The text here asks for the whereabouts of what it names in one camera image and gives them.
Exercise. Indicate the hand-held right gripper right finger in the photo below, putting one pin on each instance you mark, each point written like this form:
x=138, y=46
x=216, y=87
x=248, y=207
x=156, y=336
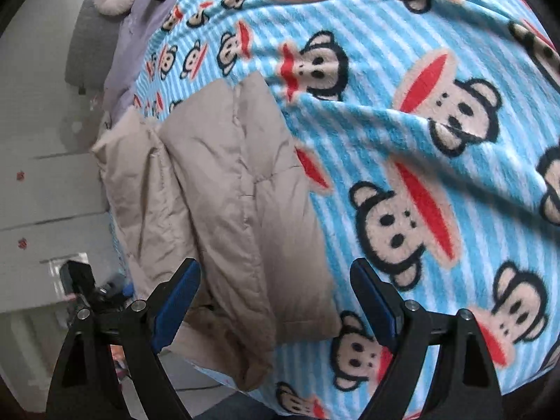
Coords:
x=376, y=306

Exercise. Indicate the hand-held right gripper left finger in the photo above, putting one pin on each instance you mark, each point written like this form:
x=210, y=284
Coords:
x=175, y=310

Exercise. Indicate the beige quilted down jacket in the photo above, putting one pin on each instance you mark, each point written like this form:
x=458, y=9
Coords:
x=245, y=192

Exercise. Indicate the white drawer cabinet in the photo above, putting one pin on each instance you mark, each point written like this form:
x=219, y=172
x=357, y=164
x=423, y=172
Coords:
x=39, y=183

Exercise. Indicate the blue striped monkey print blanket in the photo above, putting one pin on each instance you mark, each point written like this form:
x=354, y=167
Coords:
x=372, y=109

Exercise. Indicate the purple duvet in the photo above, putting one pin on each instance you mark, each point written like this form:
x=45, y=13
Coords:
x=131, y=52

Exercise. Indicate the grey quilted headboard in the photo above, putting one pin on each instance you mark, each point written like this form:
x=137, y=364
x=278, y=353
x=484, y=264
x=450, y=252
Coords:
x=87, y=30

